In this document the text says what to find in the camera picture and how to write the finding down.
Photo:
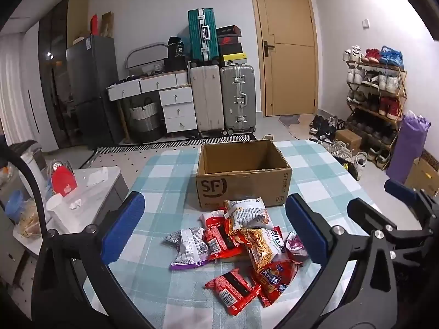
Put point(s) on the pink foil snack packet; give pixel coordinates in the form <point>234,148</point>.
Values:
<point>293,245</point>

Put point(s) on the grey metal tube frame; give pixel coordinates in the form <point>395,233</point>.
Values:
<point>147,45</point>

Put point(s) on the brown cardboard box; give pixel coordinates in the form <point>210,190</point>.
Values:
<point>240,185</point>

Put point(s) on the white cup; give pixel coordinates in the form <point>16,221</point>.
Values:
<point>54,202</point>

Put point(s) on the tan wooden door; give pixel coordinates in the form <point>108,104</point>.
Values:
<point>291,41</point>

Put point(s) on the teal checked tablecloth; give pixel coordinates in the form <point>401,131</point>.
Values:
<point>164,185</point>

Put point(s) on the teal suitcase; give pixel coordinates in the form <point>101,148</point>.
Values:
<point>202,37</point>

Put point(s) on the rows of sneakers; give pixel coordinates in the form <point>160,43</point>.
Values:
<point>387,82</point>

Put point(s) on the grey beige door mat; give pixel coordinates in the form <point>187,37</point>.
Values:
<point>295,125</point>

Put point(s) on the white grey woven basket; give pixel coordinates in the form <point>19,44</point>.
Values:
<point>144,123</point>

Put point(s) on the brown paper bag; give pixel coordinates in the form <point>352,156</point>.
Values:
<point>107,24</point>

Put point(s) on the wooden shoe rack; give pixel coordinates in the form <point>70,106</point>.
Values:
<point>402,89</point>

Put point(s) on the white marble side table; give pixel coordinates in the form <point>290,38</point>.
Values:
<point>92,195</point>

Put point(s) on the bold print noodle snack packet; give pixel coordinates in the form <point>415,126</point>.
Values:
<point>264,250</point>

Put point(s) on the white drawer desk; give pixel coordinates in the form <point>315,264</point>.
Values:
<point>176,106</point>

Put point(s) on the dotted rug with striped border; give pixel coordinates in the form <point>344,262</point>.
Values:
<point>137,150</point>

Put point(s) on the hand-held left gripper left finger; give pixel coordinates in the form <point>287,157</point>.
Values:
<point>123,226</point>

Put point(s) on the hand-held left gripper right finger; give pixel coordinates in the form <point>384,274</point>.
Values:
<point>305,229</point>

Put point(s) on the white trash bin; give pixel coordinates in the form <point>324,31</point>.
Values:
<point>29,161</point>

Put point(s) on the open cardboard carton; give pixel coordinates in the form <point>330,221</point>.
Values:
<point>423,174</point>

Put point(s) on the dark grey refrigerator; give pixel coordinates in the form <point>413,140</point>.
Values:
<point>92,85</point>

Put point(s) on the dark glass cabinet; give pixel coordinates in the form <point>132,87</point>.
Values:
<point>55,58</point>

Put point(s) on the white sheer curtain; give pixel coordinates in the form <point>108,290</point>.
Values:
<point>17,85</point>

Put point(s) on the black paper bag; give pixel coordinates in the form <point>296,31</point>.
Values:
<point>176,51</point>

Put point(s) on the black yellow shoe box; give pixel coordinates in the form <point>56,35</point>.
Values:
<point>235,59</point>

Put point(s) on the beige suitcase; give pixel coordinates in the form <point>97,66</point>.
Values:
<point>205,102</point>

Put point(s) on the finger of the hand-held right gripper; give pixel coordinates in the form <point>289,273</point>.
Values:
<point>401,192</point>
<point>360,209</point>

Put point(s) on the white purple snack packet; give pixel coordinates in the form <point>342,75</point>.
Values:
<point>188,246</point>

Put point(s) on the silver suitcase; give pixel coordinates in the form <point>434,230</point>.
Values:
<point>236,99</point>

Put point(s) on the blue plastic bag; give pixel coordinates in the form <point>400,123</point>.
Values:
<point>15,207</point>

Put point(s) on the black red shoe box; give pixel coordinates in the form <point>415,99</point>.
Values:
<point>229,40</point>

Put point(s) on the red orange snack packet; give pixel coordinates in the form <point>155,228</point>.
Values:
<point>274,279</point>

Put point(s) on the pile of loose shoes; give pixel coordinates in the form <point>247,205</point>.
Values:
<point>336,144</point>

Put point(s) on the flat tan cardboard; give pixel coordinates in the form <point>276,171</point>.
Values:
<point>79,17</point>

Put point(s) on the red pouch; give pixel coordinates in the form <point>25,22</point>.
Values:
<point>63,181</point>

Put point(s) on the red black snack packet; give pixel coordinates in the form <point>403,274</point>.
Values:
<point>233,289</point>

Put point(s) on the purple bag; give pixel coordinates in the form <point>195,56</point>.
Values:
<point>410,144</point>

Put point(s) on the red gift bag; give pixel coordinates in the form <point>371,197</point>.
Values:
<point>94,25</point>

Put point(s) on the clear bag of yellow snacks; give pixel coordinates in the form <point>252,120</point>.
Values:
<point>31,221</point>

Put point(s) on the small cardboard box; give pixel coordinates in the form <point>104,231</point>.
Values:
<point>348,140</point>

